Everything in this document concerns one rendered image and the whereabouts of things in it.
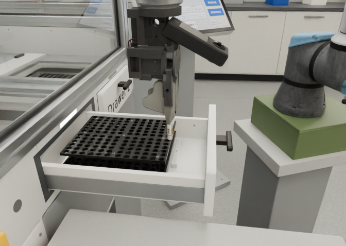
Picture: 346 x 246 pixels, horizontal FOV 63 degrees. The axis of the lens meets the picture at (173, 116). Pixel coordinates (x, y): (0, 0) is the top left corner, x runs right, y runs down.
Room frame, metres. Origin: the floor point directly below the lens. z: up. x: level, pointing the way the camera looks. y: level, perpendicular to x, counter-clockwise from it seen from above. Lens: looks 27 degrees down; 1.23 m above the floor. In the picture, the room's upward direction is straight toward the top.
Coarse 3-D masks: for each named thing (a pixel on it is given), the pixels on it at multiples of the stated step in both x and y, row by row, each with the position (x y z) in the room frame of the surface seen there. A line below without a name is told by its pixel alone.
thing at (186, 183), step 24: (192, 120) 0.66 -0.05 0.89; (192, 144) 0.62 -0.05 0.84; (48, 168) 0.45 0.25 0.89; (72, 168) 0.45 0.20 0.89; (96, 168) 0.45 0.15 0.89; (168, 168) 0.52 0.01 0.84; (192, 168) 0.52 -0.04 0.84; (96, 192) 0.44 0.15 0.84; (120, 192) 0.43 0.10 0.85; (144, 192) 0.43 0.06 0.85; (168, 192) 0.42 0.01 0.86; (192, 192) 0.41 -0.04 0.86
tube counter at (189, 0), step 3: (183, 0) 1.57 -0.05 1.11; (186, 0) 1.58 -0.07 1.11; (189, 0) 1.58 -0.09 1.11; (192, 0) 1.59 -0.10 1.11; (195, 0) 1.60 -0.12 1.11; (198, 0) 1.61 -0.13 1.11; (183, 3) 1.55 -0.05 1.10; (186, 3) 1.56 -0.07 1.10; (189, 3) 1.57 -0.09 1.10; (192, 3) 1.58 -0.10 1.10; (195, 3) 1.59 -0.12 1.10; (198, 3) 1.60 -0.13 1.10; (201, 3) 1.61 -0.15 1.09
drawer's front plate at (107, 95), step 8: (120, 72) 0.94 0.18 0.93; (112, 80) 0.86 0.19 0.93; (120, 80) 0.91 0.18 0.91; (104, 88) 0.79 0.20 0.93; (112, 88) 0.83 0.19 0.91; (120, 88) 0.91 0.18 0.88; (104, 96) 0.75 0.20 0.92; (112, 96) 0.82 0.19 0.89; (128, 96) 0.99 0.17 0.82; (104, 104) 0.75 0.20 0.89; (112, 104) 0.81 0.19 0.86; (120, 104) 0.89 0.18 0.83; (112, 112) 0.81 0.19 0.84
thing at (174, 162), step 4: (180, 140) 0.62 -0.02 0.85; (176, 144) 0.61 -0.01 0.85; (180, 144) 0.61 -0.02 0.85; (176, 148) 0.59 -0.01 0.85; (180, 148) 0.59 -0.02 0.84; (176, 152) 0.57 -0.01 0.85; (172, 156) 0.55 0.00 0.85; (176, 156) 0.55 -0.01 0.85; (172, 160) 0.54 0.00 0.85; (176, 160) 0.54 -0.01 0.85; (172, 164) 0.52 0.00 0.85; (176, 164) 0.52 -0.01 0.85
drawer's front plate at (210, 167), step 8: (208, 120) 0.62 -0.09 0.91; (208, 128) 0.55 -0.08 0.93; (208, 136) 0.51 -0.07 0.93; (208, 144) 0.48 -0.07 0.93; (208, 152) 0.45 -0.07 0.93; (208, 160) 0.43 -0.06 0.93; (208, 168) 0.40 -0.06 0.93; (208, 176) 0.39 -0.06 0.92; (208, 184) 0.39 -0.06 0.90; (208, 192) 0.39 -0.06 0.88; (208, 200) 0.39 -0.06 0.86; (208, 208) 0.39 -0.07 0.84
